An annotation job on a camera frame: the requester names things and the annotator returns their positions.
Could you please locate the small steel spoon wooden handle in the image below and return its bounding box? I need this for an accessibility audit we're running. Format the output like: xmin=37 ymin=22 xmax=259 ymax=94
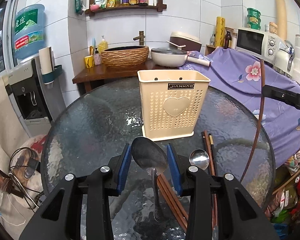
xmin=188 ymin=148 xmax=219 ymax=240

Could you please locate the tall beige roll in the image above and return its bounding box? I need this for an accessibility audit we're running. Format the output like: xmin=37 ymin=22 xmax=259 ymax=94
xmin=275 ymin=0 xmax=287 ymax=40

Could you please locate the round glass table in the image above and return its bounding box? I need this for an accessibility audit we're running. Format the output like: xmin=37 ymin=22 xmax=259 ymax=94
xmin=41 ymin=78 xmax=275 ymax=239

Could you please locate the purple floral cloth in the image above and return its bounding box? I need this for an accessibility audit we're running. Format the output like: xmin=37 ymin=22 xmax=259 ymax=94
xmin=181 ymin=47 xmax=300 ymax=167

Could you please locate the white microwave oven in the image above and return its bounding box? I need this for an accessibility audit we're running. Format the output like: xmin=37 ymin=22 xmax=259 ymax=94
xmin=236 ymin=28 xmax=286 ymax=63

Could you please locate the yellow roll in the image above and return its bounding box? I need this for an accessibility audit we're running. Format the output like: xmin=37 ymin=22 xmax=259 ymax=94
xmin=215 ymin=16 xmax=225 ymax=47

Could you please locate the stack of green bowls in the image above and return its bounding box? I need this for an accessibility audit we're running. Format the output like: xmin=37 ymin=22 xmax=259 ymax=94
xmin=247 ymin=8 xmax=261 ymax=30

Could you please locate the green hanging pouch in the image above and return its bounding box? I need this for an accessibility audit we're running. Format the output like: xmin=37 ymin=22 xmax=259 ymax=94
xmin=75 ymin=0 xmax=86 ymax=15

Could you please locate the white kettle steel handle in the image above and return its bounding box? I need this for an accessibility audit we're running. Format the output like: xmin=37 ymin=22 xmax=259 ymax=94
xmin=273 ymin=40 xmax=295 ymax=79

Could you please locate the brass faucet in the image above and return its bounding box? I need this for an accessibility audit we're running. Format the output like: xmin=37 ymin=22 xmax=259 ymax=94
xmin=133 ymin=30 xmax=145 ymax=46

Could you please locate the brown white rice cooker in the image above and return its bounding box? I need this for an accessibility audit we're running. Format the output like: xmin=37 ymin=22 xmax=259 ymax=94
xmin=169 ymin=31 xmax=202 ymax=51

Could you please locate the blue water jug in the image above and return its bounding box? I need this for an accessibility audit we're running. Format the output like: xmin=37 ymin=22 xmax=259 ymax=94
xmin=13 ymin=4 xmax=46 ymax=61

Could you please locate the brown wooden counter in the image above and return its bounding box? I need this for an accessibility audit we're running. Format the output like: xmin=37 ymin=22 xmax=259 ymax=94
xmin=72 ymin=59 xmax=165 ymax=94

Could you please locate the woven basin sink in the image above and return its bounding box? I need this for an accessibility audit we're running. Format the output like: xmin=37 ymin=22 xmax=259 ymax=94
xmin=101 ymin=46 xmax=149 ymax=68

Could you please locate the yellow mug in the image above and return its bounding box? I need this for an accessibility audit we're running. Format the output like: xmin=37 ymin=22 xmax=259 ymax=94
xmin=84 ymin=55 xmax=95 ymax=68

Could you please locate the yellow soap bottle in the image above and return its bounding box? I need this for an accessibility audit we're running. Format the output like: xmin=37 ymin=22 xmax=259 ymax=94
xmin=97 ymin=36 xmax=108 ymax=54

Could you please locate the large steel spoon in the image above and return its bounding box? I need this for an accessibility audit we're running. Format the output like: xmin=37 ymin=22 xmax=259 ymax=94
xmin=131 ymin=137 xmax=168 ymax=222

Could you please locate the white water dispenser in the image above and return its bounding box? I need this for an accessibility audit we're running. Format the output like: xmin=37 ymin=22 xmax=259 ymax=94
xmin=8 ymin=56 xmax=65 ymax=137

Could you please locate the black gold-tipped chopstick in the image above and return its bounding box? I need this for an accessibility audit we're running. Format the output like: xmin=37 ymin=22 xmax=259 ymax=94
xmin=209 ymin=133 xmax=217 ymax=176

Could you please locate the long brown curved rod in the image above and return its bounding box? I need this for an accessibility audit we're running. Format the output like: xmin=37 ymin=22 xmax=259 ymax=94
xmin=239 ymin=59 xmax=266 ymax=183

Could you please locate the cream plastic utensil holder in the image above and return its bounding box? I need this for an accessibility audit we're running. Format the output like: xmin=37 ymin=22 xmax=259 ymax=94
xmin=138 ymin=69 xmax=211 ymax=141

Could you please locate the dark brown glass bottle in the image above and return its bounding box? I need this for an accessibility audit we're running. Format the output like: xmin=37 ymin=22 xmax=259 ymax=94
xmin=223 ymin=30 xmax=232 ymax=49

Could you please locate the white pot with glass lid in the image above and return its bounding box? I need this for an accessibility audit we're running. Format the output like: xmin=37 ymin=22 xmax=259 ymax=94
xmin=151 ymin=48 xmax=211 ymax=68

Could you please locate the black cable bundle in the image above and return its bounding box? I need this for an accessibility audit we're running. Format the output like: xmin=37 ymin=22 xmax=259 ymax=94
xmin=8 ymin=146 xmax=47 ymax=213

